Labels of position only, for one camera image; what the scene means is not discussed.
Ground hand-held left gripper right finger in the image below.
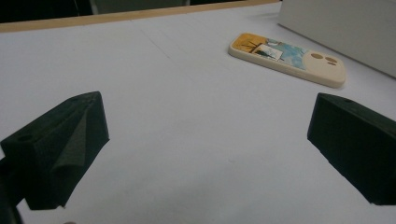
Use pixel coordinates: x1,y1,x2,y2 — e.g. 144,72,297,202
306,92,396,206

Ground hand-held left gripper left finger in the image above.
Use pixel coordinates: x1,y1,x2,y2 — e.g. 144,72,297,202
0,91,110,210

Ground cream painted phone case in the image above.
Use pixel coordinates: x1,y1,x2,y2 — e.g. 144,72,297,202
228,32,347,89

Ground white plastic bin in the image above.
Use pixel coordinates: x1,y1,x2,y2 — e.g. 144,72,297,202
276,0,396,78

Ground white table sheet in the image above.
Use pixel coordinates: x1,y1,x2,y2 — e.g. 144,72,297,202
0,2,396,224

